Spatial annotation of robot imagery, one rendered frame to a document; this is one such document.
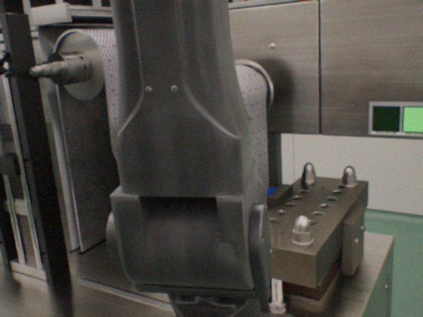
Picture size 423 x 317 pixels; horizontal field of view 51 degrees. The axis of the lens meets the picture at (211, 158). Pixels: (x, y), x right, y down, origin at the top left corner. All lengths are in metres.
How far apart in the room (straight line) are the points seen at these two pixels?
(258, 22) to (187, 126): 0.89
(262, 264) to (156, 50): 0.12
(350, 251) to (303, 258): 0.18
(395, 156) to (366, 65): 2.48
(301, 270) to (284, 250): 0.04
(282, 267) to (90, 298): 0.39
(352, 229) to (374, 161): 2.63
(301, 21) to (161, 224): 0.86
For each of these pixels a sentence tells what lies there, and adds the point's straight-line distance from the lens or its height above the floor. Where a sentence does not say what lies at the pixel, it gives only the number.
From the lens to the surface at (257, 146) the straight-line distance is 0.96.
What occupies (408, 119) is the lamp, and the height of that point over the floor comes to 1.18.
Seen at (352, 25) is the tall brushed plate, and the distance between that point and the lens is 1.01.
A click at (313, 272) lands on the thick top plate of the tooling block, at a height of 1.00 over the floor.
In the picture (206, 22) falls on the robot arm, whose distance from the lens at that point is 0.19.
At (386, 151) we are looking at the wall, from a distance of 3.46.
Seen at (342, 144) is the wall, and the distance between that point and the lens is 3.52.
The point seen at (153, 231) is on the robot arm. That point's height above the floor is 1.27.
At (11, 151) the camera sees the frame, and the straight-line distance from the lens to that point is 1.02.
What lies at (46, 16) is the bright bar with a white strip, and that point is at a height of 1.44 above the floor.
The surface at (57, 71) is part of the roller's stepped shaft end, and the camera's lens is 0.91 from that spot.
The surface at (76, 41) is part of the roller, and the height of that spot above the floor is 1.39.
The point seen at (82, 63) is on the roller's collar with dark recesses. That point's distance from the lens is 0.93.
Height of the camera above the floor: 1.36
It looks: 15 degrees down
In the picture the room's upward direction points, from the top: 4 degrees counter-clockwise
